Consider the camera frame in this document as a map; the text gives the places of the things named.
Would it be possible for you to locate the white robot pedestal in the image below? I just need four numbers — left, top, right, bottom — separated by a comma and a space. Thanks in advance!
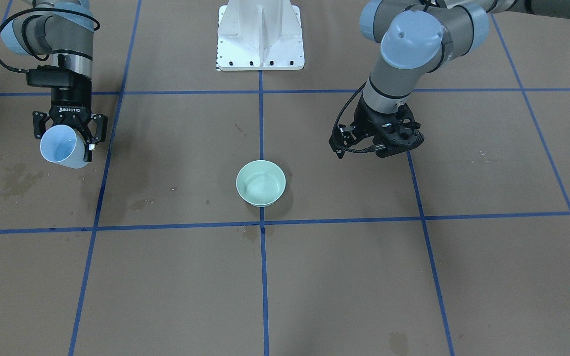
216, 0, 305, 71

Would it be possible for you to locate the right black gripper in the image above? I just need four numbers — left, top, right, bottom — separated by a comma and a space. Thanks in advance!
32, 79, 108, 162

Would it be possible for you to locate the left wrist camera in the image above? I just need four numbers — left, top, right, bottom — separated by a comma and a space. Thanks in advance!
329, 124, 355, 159

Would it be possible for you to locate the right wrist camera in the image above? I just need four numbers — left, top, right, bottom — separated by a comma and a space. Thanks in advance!
25, 65, 76, 89

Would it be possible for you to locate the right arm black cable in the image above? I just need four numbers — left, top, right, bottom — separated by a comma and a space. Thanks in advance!
0, 7, 100, 75

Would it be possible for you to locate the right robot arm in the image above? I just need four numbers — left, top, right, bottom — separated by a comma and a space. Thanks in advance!
0, 0, 108, 169

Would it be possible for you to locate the mint green bowl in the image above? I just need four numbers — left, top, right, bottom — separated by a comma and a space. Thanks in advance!
236, 160, 286, 207

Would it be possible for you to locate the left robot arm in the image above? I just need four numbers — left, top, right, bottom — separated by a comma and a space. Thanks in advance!
330, 0, 570, 158

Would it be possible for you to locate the light blue plastic cup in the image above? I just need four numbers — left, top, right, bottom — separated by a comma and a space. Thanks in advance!
39, 125, 88, 169

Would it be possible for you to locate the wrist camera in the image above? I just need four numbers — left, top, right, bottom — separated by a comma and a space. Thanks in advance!
25, 65, 76, 89
329, 124, 355, 159

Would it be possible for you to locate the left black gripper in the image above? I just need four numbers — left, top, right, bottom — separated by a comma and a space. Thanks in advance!
351, 96, 425, 158

